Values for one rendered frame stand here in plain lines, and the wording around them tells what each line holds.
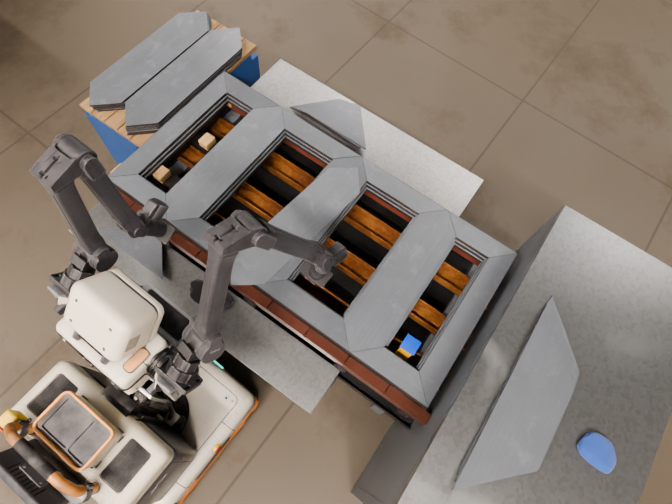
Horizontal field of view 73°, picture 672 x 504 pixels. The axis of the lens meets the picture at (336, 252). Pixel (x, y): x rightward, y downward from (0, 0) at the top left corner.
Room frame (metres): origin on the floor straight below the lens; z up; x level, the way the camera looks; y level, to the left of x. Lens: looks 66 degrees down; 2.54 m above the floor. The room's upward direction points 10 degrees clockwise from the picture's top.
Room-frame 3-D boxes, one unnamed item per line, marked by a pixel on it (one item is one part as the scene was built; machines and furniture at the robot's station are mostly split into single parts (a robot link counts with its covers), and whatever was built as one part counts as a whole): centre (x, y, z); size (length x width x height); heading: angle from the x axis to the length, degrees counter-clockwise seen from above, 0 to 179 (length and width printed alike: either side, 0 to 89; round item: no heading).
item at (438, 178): (1.42, -0.03, 0.74); 1.20 x 0.26 x 0.03; 64
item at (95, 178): (0.55, 0.65, 1.40); 0.11 x 0.06 x 0.43; 62
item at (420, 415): (0.52, 0.30, 0.80); 1.62 x 0.04 x 0.06; 64
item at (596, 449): (0.14, -0.90, 1.07); 0.12 x 0.10 x 0.03; 64
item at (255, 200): (0.86, 0.13, 0.70); 1.66 x 0.08 x 0.05; 64
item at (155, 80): (1.54, 0.94, 0.82); 0.80 x 0.40 x 0.06; 154
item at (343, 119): (1.49, 0.11, 0.77); 0.45 x 0.20 x 0.04; 64
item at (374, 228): (1.05, 0.04, 0.70); 1.66 x 0.08 x 0.05; 64
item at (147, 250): (0.68, 0.83, 0.70); 0.39 x 0.12 x 0.04; 64
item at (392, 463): (0.43, -0.58, 0.51); 1.30 x 0.04 x 1.01; 154
